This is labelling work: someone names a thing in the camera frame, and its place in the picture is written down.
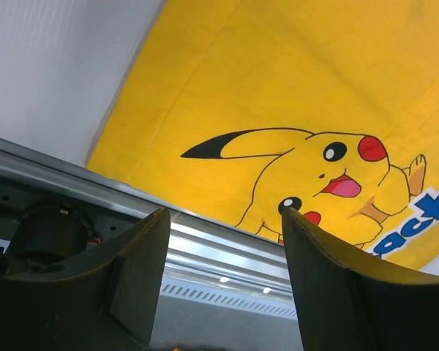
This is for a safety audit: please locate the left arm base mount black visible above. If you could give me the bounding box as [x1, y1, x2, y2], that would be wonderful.
[0, 175, 140, 275]

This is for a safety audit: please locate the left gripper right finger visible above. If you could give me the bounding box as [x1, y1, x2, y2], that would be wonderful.
[282, 209, 439, 350]

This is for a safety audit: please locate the aluminium mounting rail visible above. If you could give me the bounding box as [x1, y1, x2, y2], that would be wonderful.
[0, 138, 291, 298]

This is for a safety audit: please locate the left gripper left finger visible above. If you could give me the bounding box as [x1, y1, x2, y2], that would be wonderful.
[0, 208, 170, 350]

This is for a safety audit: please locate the slotted cable duct grey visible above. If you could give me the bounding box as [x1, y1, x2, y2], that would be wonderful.
[160, 279, 297, 320]

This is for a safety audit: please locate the yellow Pikachu cloth placemat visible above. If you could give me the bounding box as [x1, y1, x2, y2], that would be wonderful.
[87, 1, 439, 275]

